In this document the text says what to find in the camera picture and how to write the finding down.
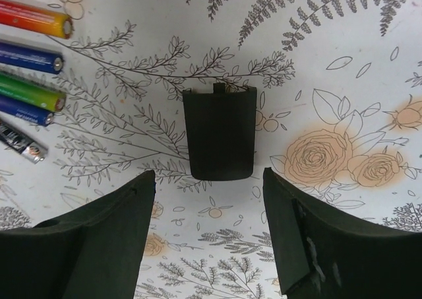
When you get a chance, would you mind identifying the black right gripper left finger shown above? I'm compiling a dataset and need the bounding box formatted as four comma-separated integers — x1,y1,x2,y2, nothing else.
1,170,156,298

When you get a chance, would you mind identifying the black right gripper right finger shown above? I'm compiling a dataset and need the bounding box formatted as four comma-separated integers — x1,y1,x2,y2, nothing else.
263,168,421,298

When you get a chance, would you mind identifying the black battery cover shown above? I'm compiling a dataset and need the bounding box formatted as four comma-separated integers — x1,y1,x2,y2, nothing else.
182,83,257,182

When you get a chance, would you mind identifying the red orange battery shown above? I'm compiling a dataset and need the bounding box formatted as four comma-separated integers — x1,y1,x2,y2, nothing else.
1,0,73,39

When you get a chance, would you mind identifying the blue purple battery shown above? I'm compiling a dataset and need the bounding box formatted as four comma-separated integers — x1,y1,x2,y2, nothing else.
1,95,54,126

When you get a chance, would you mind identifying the green battery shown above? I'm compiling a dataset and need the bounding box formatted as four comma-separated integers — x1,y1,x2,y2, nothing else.
1,73,67,112

